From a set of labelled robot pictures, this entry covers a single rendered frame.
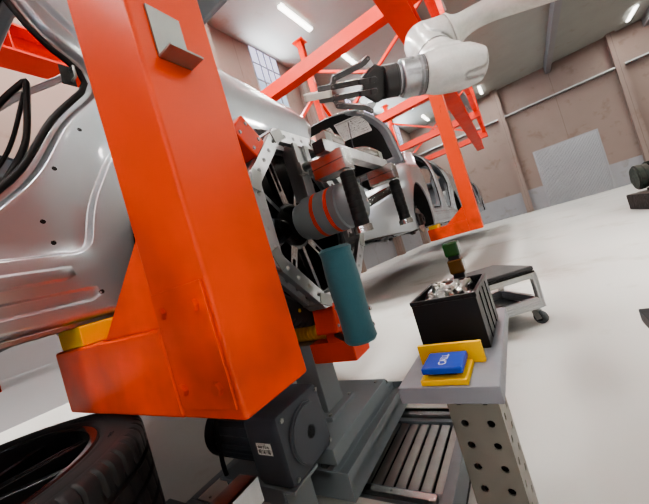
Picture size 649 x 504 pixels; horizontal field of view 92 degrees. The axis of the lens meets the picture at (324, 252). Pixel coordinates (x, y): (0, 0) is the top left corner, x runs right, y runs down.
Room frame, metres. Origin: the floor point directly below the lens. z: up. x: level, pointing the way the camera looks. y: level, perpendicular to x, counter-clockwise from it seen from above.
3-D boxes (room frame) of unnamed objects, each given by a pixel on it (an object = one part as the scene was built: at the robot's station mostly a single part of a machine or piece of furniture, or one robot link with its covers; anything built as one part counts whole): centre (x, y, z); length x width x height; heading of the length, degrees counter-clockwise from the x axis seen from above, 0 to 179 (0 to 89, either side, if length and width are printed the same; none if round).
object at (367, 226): (0.73, -0.10, 0.83); 0.04 x 0.04 x 0.16
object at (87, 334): (0.84, 0.64, 0.70); 0.14 x 0.14 x 0.05; 58
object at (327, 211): (0.96, -0.06, 0.85); 0.21 x 0.14 x 0.14; 58
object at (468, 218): (4.27, -1.81, 1.75); 0.68 x 0.16 x 2.45; 58
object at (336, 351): (1.02, 0.04, 0.48); 0.16 x 0.12 x 0.17; 58
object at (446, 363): (0.57, -0.15, 0.47); 0.07 x 0.07 x 0.02; 58
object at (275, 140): (1.00, 0.00, 0.85); 0.54 x 0.07 x 0.54; 148
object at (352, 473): (1.12, 0.13, 0.13); 0.50 x 0.36 x 0.10; 148
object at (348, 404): (1.09, 0.15, 0.32); 0.40 x 0.30 x 0.28; 148
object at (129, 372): (0.75, 0.49, 0.69); 0.52 x 0.17 x 0.35; 58
